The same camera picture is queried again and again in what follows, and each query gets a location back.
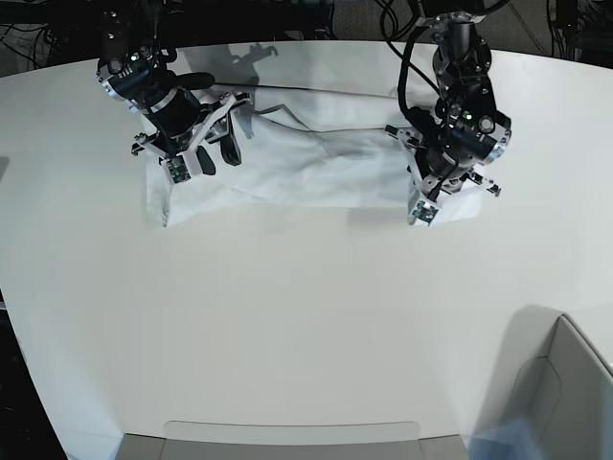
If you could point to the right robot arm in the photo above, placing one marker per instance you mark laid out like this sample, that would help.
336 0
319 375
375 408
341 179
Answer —
134 69

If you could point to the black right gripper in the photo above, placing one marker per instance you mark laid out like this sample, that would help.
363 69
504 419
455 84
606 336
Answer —
182 122

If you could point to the grey plastic bin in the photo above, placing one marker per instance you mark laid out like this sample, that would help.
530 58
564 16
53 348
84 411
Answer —
559 406

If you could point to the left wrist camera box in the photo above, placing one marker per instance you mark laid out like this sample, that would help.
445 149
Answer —
421 211

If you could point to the grey tray front edge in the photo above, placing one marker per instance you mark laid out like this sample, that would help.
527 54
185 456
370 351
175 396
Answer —
192 440

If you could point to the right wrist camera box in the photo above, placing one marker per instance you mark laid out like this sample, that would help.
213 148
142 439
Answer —
180 169

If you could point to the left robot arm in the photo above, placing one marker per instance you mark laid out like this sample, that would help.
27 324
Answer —
465 131

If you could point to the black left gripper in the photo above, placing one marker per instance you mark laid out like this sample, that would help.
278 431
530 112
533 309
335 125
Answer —
436 171

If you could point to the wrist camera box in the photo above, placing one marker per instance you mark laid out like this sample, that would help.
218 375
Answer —
180 169
421 211

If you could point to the white T-shirt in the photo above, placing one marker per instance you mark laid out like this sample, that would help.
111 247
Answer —
302 148

